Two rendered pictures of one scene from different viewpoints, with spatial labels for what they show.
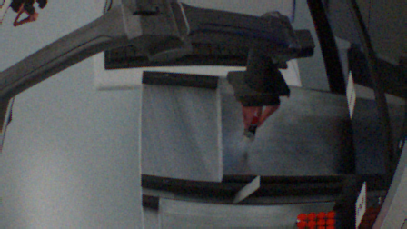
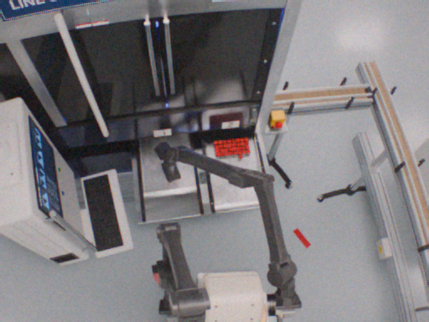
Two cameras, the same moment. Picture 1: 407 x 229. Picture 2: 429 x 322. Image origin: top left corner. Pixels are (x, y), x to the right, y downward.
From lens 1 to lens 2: 1.66 m
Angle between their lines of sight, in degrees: 56
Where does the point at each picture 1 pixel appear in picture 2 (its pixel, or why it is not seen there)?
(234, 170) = (185, 184)
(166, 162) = (187, 207)
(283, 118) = (153, 170)
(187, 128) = (167, 202)
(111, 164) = (65, 271)
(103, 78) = (129, 244)
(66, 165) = (74, 293)
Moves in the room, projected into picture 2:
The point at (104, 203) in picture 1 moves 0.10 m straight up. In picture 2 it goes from (90, 272) to (87, 270)
